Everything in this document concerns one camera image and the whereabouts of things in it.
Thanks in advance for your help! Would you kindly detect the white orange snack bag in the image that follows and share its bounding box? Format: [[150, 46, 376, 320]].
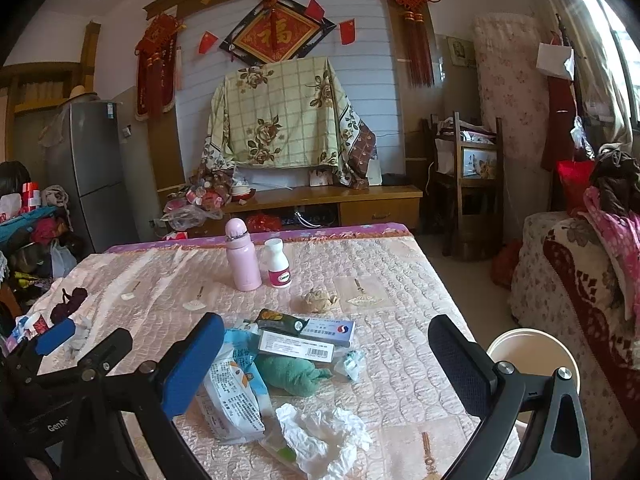
[[196, 344, 274, 445]]

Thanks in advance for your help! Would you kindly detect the white barcode carton box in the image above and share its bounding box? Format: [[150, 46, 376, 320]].
[[258, 330, 334, 364]]

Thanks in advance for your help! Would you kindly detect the green towel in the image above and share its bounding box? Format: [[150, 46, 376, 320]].
[[255, 354, 332, 398]]

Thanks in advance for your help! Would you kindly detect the beige cloth ball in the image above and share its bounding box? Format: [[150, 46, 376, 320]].
[[303, 288, 340, 314]]

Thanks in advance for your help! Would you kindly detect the white tissue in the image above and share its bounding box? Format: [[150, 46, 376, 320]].
[[259, 403, 373, 479]]

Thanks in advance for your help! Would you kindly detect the blue white medicine box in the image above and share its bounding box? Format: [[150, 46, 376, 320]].
[[299, 318, 355, 348]]

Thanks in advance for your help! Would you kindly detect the blue snack bag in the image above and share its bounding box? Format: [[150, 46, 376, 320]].
[[224, 328, 268, 396]]

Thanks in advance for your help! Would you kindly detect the dark green snack packet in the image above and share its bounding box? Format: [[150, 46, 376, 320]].
[[255, 309, 308, 337]]

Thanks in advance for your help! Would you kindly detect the small wrapper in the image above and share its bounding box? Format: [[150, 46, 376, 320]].
[[333, 350, 366, 382]]

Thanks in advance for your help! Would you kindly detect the cream trash bucket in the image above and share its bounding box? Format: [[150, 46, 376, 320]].
[[487, 328, 582, 392]]

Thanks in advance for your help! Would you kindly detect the floral covered sofa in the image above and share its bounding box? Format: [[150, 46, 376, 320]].
[[509, 212, 639, 479]]

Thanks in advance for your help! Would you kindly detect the pink thermos bottle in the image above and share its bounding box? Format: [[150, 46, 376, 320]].
[[224, 218, 262, 292]]

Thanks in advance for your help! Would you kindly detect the white pill bottle pink label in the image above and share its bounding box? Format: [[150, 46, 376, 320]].
[[264, 238, 292, 288]]

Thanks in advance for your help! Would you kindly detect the pink quilted table cover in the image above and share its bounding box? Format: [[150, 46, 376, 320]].
[[34, 228, 477, 479]]

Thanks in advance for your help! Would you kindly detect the grey refrigerator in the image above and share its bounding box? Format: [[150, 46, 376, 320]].
[[41, 98, 139, 254]]

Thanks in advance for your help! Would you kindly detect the artificial flower bunch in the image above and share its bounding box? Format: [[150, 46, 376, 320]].
[[160, 166, 233, 232]]

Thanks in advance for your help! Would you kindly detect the wooden tv cabinet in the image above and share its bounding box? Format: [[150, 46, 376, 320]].
[[189, 185, 423, 237]]

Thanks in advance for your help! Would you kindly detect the pink floral blanket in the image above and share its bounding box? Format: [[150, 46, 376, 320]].
[[584, 186, 639, 320]]

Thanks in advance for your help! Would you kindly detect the wooden chair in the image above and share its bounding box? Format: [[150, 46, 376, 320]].
[[425, 112, 504, 261]]

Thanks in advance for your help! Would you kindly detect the dark clothes pile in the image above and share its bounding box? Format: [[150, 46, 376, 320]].
[[590, 144, 640, 217]]

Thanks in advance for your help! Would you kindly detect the floral cloth covered television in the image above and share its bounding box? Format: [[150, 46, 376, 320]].
[[201, 56, 376, 188]]

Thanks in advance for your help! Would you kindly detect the red hanging ornament left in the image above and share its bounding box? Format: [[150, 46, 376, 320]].
[[134, 13, 183, 122]]

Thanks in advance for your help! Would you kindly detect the floral covered tall appliance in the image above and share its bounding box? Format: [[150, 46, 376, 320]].
[[473, 13, 549, 219]]

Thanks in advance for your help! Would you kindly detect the framed fu character picture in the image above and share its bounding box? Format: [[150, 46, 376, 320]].
[[220, 0, 336, 66]]

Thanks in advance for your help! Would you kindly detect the red chinese knot right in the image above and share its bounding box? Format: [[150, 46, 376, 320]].
[[390, 0, 440, 87]]

